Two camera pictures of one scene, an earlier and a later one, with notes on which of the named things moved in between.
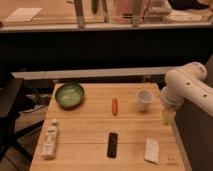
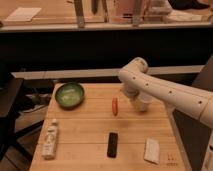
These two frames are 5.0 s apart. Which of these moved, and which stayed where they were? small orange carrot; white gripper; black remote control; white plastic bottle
Moved: white gripper
Stayed: white plastic bottle; black remote control; small orange carrot
